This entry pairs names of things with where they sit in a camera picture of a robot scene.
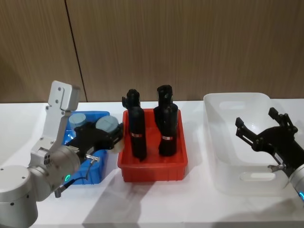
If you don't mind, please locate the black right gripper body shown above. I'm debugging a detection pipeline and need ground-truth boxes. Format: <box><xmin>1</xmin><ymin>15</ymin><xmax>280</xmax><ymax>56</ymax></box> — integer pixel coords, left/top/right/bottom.
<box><xmin>252</xmin><ymin>125</ymin><xmax>304</xmax><ymax>172</ymax></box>

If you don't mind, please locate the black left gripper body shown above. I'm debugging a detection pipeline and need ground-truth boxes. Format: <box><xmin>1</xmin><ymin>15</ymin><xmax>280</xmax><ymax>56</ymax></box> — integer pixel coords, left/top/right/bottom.
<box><xmin>65</xmin><ymin>123</ymin><xmax>114</xmax><ymax>159</ymax></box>

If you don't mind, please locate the small cream item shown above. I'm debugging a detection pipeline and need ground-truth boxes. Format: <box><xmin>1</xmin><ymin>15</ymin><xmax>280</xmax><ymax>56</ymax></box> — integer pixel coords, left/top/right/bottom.
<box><xmin>112</xmin><ymin>140</ymin><xmax>125</xmax><ymax>153</ymax></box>

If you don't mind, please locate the grey round capped item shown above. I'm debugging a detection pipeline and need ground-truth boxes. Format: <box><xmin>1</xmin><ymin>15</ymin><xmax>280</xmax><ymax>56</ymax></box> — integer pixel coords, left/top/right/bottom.
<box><xmin>68</xmin><ymin>113</ymin><xmax>86</xmax><ymax>128</ymax></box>
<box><xmin>95</xmin><ymin>115</ymin><xmax>121</xmax><ymax>134</ymax></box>

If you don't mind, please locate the black rolled item red band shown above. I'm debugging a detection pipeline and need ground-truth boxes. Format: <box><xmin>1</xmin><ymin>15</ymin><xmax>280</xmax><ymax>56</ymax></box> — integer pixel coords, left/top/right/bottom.
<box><xmin>121</xmin><ymin>88</ymin><xmax>148</xmax><ymax>162</ymax></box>
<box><xmin>153</xmin><ymin>84</ymin><xmax>179</xmax><ymax>157</ymax></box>

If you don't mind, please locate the white translucent plastic bin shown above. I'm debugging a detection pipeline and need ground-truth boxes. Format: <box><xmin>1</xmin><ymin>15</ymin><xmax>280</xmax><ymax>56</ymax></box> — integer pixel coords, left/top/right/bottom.
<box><xmin>203</xmin><ymin>92</ymin><xmax>295</xmax><ymax>197</ymax></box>

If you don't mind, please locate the blue plastic bin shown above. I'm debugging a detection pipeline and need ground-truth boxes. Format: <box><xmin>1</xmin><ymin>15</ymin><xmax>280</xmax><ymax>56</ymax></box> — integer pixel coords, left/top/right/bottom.
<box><xmin>62</xmin><ymin>110</ymin><xmax>111</xmax><ymax>186</ymax></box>

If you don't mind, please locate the red plastic bin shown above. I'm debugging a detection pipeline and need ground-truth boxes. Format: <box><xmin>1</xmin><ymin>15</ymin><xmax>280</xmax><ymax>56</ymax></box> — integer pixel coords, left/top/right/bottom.
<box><xmin>117</xmin><ymin>108</ymin><xmax>189</xmax><ymax>183</ymax></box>

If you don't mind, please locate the thin dark left gripper cable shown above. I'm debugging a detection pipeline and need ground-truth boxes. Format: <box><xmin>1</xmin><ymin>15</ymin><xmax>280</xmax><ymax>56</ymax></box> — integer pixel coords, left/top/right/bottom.
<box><xmin>54</xmin><ymin>153</ymin><xmax>101</xmax><ymax>199</ymax></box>

